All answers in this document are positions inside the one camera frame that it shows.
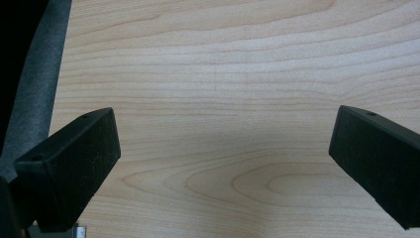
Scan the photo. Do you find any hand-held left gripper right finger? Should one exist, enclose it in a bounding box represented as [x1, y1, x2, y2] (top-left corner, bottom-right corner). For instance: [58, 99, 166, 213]
[328, 104, 420, 231]

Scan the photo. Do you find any grey foam table edge strip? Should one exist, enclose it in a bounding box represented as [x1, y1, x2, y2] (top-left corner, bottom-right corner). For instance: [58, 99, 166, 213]
[0, 0, 73, 183]

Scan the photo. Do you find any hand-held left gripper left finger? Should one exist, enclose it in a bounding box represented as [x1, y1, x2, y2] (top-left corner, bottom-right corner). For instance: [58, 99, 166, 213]
[7, 106, 122, 233]

